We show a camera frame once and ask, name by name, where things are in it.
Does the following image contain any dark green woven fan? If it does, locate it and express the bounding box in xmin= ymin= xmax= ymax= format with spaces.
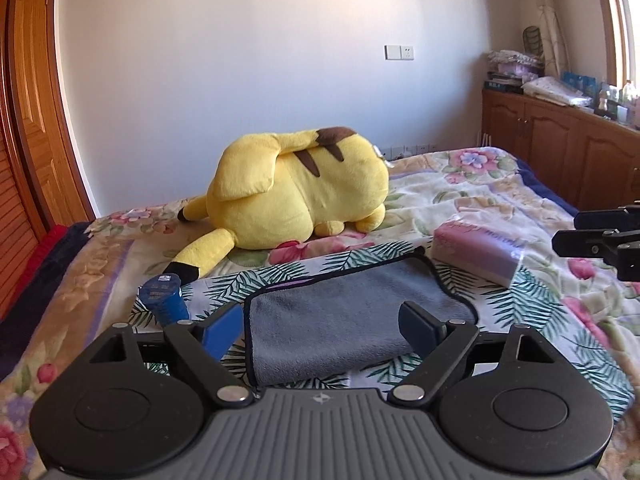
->
xmin=522 ymin=25 xmax=545 ymax=57

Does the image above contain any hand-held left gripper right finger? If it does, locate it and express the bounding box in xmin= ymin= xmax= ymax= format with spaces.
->
xmin=388 ymin=301 xmax=555 ymax=406

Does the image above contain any group of small bottles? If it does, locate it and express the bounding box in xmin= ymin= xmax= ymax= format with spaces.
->
xmin=594 ymin=80 xmax=640 ymax=130

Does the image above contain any wooden cabinet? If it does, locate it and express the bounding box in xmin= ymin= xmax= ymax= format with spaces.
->
xmin=481 ymin=87 xmax=640 ymax=212

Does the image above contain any red cloth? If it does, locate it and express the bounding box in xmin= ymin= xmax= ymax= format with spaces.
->
xmin=29 ymin=224 xmax=69 ymax=257

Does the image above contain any wooden window frame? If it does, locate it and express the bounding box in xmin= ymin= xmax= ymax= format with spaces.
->
xmin=590 ymin=0 xmax=633 ymax=92

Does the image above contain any blue cylindrical canister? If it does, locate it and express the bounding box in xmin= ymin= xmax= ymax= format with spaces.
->
xmin=138 ymin=273 xmax=191 ymax=329

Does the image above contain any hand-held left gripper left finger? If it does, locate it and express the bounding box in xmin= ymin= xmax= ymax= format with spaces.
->
xmin=89 ymin=303 xmax=255 ymax=407

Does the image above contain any stack of folded linens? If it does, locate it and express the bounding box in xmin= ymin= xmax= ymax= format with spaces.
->
xmin=486 ymin=49 xmax=545 ymax=84

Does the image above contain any palm leaf printed cloth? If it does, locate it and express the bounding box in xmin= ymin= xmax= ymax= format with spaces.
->
xmin=130 ymin=240 xmax=636 ymax=423

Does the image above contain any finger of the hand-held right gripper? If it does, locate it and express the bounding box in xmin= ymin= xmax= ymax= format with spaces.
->
xmin=552 ymin=229 xmax=623 ymax=264
xmin=573 ymin=205 xmax=640 ymax=231

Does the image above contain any yellow plush toy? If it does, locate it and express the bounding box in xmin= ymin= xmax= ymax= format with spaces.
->
xmin=164 ymin=125 xmax=391 ymax=282

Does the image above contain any floral curtain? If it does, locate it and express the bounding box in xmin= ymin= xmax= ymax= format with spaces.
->
xmin=533 ymin=0 xmax=574 ymax=79

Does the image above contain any white power strip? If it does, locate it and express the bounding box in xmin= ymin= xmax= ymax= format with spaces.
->
xmin=382 ymin=143 xmax=437 ymax=157

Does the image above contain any blue box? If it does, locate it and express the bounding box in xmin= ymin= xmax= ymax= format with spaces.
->
xmin=560 ymin=71 xmax=599 ymax=99

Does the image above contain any white bagged bedding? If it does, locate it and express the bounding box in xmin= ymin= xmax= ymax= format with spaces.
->
xmin=521 ymin=75 xmax=594 ymax=109

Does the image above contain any pink tissue pack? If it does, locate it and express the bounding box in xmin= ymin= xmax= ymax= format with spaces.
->
xmin=430 ymin=213 xmax=529 ymax=289

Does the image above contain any grey towel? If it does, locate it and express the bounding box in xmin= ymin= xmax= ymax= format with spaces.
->
xmin=243 ymin=260 xmax=479 ymax=392

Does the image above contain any wooden wardrobe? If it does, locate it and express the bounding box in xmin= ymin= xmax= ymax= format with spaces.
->
xmin=0 ymin=0 xmax=97 ymax=322

